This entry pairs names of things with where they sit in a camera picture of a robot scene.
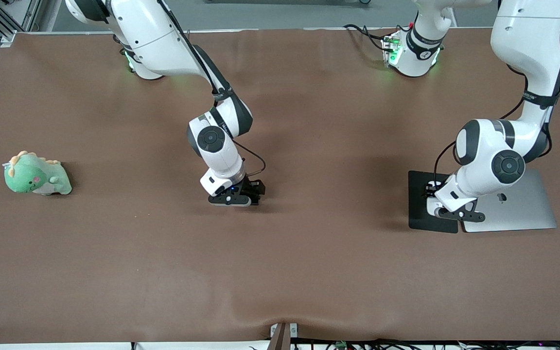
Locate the black smartphone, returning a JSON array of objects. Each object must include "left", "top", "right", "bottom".
[{"left": 245, "top": 181, "right": 263, "bottom": 206}]

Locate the black mouse pad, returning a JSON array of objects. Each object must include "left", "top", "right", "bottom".
[{"left": 408, "top": 170, "right": 459, "bottom": 234}]

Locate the silver closed laptop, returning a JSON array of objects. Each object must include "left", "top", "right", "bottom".
[{"left": 462, "top": 169, "right": 558, "bottom": 233}]

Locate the brown table cover mat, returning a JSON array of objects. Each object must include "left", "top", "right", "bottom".
[{"left": 0, "top": 27, "right": 560, "bottom": 344}]

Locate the green dinosaur plush toy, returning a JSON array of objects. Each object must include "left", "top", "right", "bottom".
[{"left": 2, "top": 151, "right": 73, "bottom": 196}]

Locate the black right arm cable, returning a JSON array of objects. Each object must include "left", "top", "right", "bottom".
[{"left": 157, "top": 0, "right": 267, "bottom": 176}]

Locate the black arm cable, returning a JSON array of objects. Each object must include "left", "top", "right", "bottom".
[
  {"left": 433, "top": 63, "right": 560, "bottom": 191},
  {"left": 157, "top": 0, "right": 267, "bottom": 176}
]

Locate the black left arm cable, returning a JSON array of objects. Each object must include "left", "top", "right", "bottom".
[{"left": 433, "top": 63, "right": 560, "bottom": 191}]

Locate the metal table edge bracket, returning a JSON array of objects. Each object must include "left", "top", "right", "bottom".
[{"left": 270, "top": 322, "right": 299, "bottom": 350}]

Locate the black base cable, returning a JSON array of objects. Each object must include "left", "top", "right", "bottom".
[{"left": 342, "top": 23, "right": 393, "bottom": 52}]

